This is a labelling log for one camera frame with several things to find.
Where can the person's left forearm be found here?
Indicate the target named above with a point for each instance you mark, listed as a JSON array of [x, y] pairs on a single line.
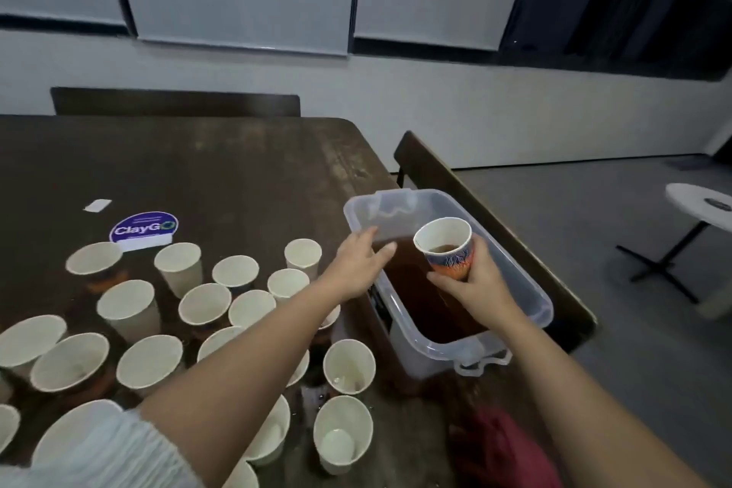
[[229, 390]]

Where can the dark red cloth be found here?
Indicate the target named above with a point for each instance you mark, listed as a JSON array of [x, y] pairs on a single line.
[[503, 450]]

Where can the small white paper label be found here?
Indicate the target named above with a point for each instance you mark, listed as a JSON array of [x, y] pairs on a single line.
[[97, 205]]

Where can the orange blue patterned paper cup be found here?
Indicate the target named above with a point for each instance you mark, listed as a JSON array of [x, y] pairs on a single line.
[[446, 251]]

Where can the round blue sticker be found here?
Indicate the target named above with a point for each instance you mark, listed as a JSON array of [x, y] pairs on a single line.
[[144, 228]]

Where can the dark wooden chair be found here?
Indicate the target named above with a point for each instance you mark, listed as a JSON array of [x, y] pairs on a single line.
[[172, 102], [560, 299]]

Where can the white paper cup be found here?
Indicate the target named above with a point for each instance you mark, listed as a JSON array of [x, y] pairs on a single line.
[[287, 282], [303, 255]]

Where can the round white side table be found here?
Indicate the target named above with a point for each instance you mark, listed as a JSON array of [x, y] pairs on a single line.
[[704, 205]]

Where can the clear plastic storage bin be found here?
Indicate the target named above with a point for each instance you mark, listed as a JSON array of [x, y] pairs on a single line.
[[400, 333]]

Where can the dark window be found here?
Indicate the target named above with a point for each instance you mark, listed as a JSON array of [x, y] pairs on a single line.
[[618, 19]]

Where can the dark wooden table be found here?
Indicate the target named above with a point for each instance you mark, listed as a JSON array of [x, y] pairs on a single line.
[[206, 167]]

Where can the group of paper cups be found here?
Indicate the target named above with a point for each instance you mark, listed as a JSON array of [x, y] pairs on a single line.
[[126, 310]]

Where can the person's right forearm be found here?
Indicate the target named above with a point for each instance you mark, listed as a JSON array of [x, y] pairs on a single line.
[[595, 413]]

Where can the person's left hand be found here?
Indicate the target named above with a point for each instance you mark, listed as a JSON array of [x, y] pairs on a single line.
[[357, 265]]

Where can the person's right hand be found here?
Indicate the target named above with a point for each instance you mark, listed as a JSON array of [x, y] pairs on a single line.
[[486, 293]]

